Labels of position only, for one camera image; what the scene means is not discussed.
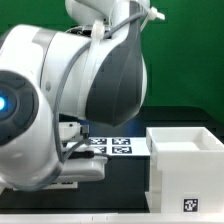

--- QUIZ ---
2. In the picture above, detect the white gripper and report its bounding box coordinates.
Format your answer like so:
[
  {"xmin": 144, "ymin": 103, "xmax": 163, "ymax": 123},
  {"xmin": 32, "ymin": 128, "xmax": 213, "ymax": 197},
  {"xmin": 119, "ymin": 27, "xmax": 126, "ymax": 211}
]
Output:
[{"xmin": 56, "ymin": 156, "xmax": 108, "ymax": 183}]

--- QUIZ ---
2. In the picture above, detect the white fiducial marker sheet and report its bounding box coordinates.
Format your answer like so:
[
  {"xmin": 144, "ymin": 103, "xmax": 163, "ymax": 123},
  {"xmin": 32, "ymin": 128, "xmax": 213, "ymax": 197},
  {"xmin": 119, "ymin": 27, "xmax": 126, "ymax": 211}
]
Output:
[{"xmin": 64, "ymin": 136, "xmax": 152, "ymax": 158}]

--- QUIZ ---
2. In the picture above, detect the white drawer with knob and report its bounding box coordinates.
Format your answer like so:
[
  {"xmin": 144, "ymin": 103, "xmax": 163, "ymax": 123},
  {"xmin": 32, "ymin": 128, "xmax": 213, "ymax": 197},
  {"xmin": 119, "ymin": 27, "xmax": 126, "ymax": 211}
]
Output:
[{"xmin": 12, "ymin": 182, "xmax": 78, "ymax": 191}]

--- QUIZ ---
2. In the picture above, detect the white drawer cabinet box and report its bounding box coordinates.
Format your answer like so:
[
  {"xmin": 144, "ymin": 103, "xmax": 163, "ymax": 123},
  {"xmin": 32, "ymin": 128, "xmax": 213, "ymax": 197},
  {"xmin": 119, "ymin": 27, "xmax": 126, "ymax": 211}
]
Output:
[{"xmin": 146, "ymin": 127, "xmax": 224, "ymax": 214}]

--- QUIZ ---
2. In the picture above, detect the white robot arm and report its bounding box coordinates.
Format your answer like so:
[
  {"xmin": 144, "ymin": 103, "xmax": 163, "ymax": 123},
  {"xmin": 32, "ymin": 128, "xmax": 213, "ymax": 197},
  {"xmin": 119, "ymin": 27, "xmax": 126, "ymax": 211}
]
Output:
[{"xmin": 0, "ymin": 0, "xmax": 160, "ymax": 191}]

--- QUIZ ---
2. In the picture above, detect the white L-shaped corner fence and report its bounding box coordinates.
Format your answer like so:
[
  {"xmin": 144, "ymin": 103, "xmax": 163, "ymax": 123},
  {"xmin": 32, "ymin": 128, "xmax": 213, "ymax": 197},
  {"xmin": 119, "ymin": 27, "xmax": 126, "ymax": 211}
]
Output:
[{"xmin": 0, "ymin": 213, "xmax": 224, "ymax": 224}]

